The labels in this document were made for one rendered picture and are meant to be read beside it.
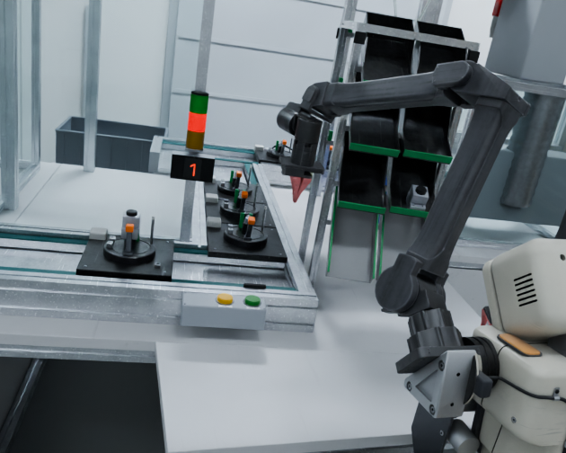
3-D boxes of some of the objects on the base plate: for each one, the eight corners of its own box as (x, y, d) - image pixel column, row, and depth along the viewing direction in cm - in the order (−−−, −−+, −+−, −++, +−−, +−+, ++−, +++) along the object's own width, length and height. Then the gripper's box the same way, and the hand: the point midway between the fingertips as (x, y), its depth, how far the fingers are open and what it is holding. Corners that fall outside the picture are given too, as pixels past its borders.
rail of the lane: (313, 333, 152) (320, 297, 148) (-44, 312, 135) (-46, 271, 131) (308, 322, 157) (315, 288, 153) (-35, 301, 140) (-37, 262, 136)
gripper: (287, 140, 126) (275, 204, 132) (330, 146, 128) (317, 209, 134) (282, 133, 132) (272, 194, 138) (324, 138, 134) (312, 199, 140)
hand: (295, 199), depth 135 cm, fingers closed
